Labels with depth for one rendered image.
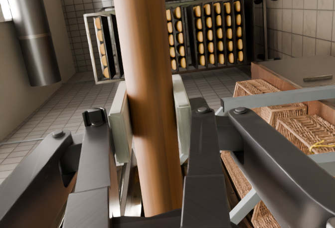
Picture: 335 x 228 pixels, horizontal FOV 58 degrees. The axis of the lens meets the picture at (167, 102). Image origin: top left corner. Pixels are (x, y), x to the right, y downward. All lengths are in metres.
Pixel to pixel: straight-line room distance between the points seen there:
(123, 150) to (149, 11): 0.08
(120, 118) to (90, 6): 5.13
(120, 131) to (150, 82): 0.04
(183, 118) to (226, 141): 0.03
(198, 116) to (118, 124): 0.04
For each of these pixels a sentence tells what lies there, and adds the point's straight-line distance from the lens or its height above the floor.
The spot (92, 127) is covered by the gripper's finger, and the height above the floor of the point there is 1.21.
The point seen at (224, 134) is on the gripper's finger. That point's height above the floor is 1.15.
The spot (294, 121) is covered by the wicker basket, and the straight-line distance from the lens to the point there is 1.24.
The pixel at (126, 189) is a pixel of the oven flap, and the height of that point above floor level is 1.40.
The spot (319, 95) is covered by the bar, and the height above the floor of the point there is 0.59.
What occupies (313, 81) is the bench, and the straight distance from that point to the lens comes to 1.59.
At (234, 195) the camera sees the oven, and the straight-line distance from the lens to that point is 1.66.
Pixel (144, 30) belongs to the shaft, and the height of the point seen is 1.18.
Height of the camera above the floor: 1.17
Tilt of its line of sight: 1 degrees down
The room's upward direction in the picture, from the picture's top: 97 degrees counter-clockwise
